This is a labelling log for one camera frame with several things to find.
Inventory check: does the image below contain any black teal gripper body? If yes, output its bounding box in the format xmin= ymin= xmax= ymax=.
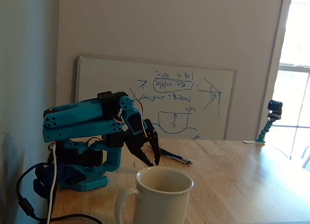
xmin=121 ymin=108 xmax=156 ymax=139

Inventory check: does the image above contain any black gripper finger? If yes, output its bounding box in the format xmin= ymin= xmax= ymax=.
xmin=124 ymin=134 xmax=154 ymax=167
xmin=147 ymin=128 xmax=161 ymax=166

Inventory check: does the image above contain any dark blue pen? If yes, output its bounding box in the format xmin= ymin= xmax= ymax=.
xmin=147 ymin=146 xmax=194 ymax=165

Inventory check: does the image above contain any teal perforated robot base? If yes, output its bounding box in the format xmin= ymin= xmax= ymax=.
xmin=52 ymin=139 xmax=109 ymax=192

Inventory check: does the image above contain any cream ceramic mug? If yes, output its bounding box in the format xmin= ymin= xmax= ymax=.
xmin=114 ymin=166 xmax=194 ymax=224

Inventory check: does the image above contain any whiteboard with blue writing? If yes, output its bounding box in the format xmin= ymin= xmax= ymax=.
xmin=75 ymin=54 xmax=237 ymax=141

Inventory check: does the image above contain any dark blue table clamp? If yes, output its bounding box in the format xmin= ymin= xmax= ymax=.
xmin=32 ymin=162 xmax=85 ymax=200

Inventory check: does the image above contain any red white servo wire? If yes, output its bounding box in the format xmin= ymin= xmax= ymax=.
xmin=113 ymin=98 xmax=149 ymax=138

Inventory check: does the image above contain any white usb cable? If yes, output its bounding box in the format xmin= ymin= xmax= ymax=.
xmin=46 ymin=143 xmax=59 ymax=224

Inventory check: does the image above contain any teal flexible camera mount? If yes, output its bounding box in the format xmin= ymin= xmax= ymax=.
xmin=256 ymin=112 xmax=281 ymax=144

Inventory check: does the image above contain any black power cable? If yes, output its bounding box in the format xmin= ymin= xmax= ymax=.
xmin=15 ymin=162 xmax=102 ymax=224

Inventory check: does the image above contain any small black camera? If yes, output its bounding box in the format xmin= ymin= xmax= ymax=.
xmin=267 ymin=100 xmax=283 ymax=114

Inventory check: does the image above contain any white window frame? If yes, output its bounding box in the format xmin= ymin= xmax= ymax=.
xmin=273 ymin=0 xmax=310 ymax=173

